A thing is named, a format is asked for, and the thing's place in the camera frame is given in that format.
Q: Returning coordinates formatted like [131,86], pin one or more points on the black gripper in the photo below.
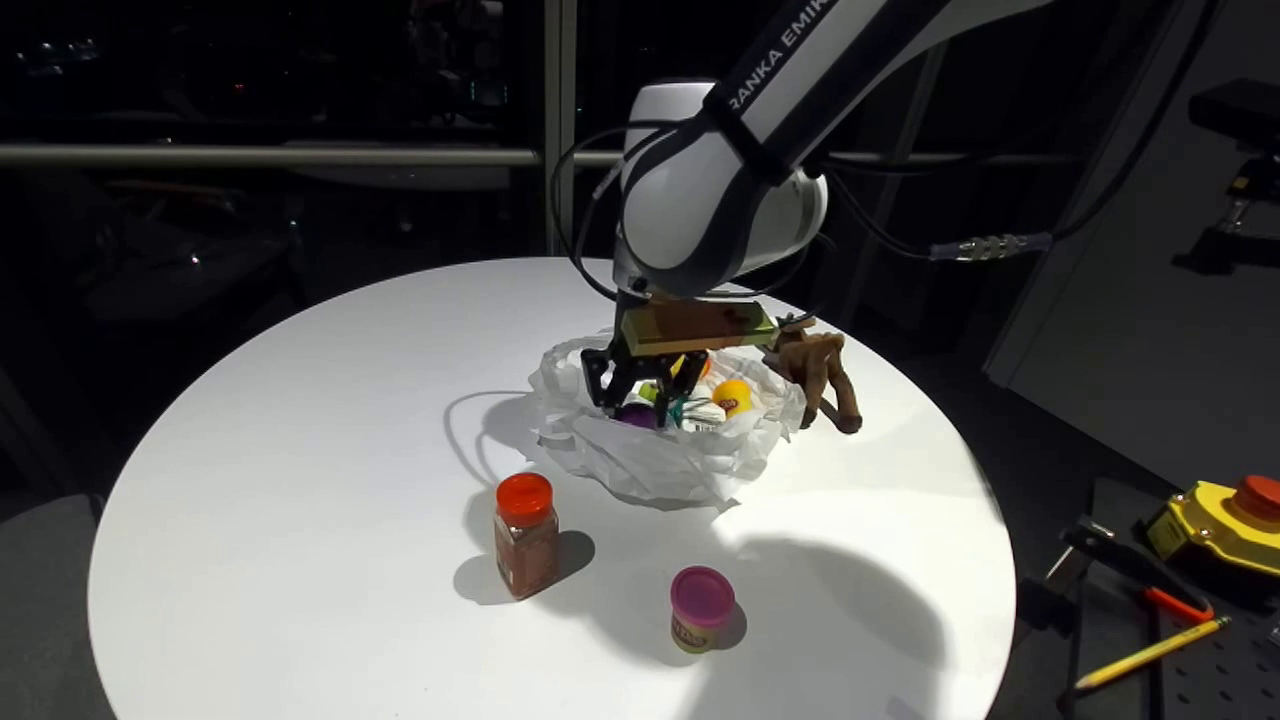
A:
[640,365]

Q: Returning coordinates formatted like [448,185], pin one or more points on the purple toy cup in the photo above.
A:
[638,417]

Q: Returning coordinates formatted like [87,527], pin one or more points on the white plastic bag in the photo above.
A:
[653,464]

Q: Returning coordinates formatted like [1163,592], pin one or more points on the brown plush moose toy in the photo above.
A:
[817,365]

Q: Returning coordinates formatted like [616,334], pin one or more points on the red lid spice jar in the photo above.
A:
[524,540]

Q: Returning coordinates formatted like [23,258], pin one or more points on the pink lid toy cup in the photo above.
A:
[701,605]

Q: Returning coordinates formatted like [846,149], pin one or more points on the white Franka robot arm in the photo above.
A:
[746,173]

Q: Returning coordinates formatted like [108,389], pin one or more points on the green teal toy cup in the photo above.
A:
[650,395]

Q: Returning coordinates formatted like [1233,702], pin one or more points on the yellow toy cup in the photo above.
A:
[735,395]

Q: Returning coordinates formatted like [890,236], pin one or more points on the grey slanted panel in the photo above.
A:
[1146,334]

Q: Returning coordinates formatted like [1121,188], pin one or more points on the yellow pencil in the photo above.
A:
[1146,653]

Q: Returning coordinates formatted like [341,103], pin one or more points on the yellow emergency stop button box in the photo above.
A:
[1213,521]

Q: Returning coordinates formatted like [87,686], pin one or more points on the grey window frame post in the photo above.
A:
[559,120]

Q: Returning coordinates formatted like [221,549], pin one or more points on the grey horizontal window rail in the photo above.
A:
[265,152]

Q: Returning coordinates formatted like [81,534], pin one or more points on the black clamp mount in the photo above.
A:
[1245,120]

